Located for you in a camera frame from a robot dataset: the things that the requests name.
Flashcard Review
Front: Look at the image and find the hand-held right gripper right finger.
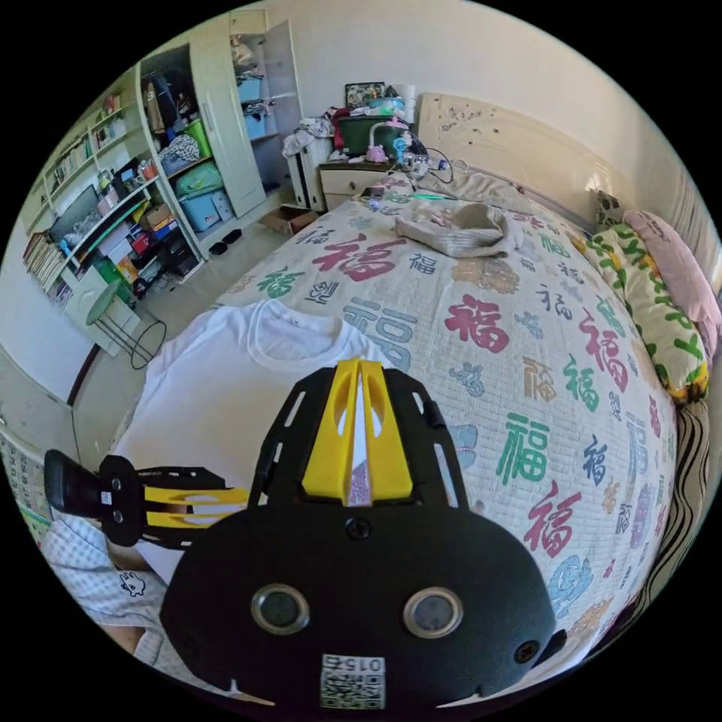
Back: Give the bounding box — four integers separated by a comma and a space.
360, 360, 414, 505

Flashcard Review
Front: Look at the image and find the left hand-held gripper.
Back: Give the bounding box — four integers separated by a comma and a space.
98, 455, 250, 551

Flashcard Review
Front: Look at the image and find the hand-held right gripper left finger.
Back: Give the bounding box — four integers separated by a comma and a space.
302, 358, 360, 506

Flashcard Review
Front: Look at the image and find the white t-shirt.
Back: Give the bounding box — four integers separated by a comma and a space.
110, 299, 408, 589

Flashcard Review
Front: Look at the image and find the person's left hand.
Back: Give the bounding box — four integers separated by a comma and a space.
108, 545, 170, 573

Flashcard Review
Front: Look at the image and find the person's body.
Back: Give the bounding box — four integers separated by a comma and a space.
37, 514, 241, 699

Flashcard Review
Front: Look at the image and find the bed with printed quilt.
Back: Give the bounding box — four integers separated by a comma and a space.
112, 92, 718, 669

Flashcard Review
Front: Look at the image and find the round green side table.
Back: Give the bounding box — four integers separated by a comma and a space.
84, 281, 168, 372

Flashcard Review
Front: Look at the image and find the brown carton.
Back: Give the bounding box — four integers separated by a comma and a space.
261, 205, 320, 236

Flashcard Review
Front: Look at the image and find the beige knitted garment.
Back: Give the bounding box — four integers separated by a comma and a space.
394, 202, 526, 260

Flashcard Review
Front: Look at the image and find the cream bedside table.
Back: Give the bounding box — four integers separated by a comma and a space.
317, 159, 416, 213

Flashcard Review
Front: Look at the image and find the white radiator with clothes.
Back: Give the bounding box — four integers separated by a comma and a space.
281, 117, 338, 211

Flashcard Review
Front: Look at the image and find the white shelf unit with desk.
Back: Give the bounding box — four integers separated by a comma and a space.
21, 89, 205, 320

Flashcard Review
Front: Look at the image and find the green and yellow floral pillow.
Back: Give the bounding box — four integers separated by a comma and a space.
582, 224, 710, 405

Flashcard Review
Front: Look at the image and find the dark green storage bin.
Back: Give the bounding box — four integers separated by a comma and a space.
336, 111, 408, 158

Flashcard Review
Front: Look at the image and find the cream wardrobe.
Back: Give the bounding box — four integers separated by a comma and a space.
137, 10, 307, 258

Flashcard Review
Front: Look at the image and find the pink pillow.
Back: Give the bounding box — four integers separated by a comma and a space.
622, 209, 722, 363

